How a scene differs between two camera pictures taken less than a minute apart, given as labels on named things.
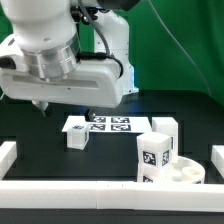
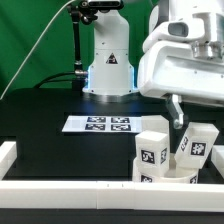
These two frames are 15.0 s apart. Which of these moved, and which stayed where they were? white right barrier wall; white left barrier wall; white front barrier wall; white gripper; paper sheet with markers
Moved: white gripper
Stayed: white front barrier wall; paper sheet with markers; white left barrier wall; white right barrier wall
